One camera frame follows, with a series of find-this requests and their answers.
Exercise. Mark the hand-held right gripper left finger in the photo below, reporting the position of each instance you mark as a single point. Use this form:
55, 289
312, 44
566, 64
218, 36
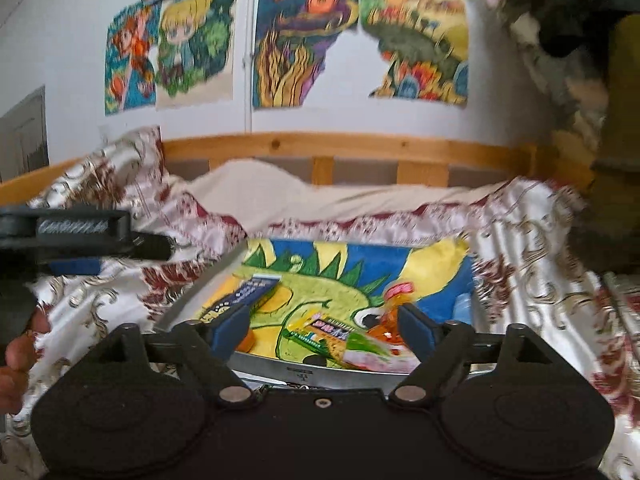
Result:
232, 329

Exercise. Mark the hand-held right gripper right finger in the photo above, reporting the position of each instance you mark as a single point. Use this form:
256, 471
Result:
416, 329

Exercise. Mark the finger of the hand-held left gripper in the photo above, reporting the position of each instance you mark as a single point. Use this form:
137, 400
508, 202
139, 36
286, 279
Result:
75, 266
152, 247

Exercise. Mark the orange pink-capped bottle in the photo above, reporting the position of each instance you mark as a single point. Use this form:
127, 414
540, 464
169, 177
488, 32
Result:
392, 319

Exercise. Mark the blue white snack packet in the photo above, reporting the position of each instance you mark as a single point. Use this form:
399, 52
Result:
250, 293

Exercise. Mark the green pink snack packet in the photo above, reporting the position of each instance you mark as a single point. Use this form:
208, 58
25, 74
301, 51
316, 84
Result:
374, 358

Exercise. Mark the box with dinosaur drawing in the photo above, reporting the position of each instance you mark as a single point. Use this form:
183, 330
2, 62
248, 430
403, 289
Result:
272, 364

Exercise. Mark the long yellow cracker packet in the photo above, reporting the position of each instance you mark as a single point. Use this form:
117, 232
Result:
320, 336

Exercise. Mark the person's left hand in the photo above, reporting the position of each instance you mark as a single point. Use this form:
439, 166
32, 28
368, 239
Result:
17, 361

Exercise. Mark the dinosaur drawing paper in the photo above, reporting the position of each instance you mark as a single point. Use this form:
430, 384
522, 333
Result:
310, 285

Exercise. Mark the beige pillow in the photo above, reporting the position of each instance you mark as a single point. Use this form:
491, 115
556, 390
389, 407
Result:
280, 187

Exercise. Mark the wooden bed headboard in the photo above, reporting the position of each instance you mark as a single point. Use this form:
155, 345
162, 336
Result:
350, 146

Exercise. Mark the dark cloth pile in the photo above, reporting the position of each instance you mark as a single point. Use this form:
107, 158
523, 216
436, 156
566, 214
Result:
565, 5

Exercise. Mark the grey wall panel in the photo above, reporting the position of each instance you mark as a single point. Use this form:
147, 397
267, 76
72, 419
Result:
22, 135

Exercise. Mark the orange-haired figure wall poster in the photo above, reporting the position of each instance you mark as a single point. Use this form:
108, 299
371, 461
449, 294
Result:
127, 60

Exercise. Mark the blonde figure wall poster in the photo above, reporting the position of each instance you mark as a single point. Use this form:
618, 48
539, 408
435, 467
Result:
195, 45

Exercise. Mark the white wall conduit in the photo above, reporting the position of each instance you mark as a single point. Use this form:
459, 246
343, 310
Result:
247, 60

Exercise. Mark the planet wall poster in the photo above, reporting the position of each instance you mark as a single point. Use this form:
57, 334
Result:
300, 40

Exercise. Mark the colourful landscape wall poster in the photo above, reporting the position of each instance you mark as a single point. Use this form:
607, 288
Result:
415, 35

